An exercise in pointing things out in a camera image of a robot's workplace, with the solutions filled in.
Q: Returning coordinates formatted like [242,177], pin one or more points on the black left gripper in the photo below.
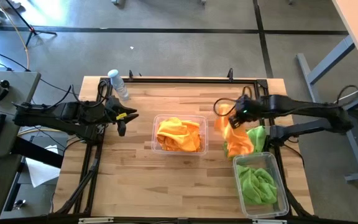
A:
[112,112]

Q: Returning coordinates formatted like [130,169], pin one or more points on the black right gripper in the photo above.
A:
[249,107]

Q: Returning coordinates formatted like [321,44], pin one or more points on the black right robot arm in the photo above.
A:
[306,107]

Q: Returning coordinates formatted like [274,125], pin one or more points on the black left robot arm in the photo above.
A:
[57,115]

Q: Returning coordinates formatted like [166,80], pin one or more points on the plastic water bottle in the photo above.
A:
[118,84]

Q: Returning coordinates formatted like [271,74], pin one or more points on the clear plastic bin, white label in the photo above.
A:
[154,149]

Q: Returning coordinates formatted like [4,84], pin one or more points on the black desk foot bar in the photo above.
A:
[39,152]

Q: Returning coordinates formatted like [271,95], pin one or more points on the white paper sheet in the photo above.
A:
[40,171]

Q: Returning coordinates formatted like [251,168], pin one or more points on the black tripod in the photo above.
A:
[33,30]

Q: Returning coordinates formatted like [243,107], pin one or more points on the black frame clamp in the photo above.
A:
[130,75]
[230,74]

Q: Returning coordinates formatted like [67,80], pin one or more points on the silver bracket plate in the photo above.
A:
[269,221]
[95,220]

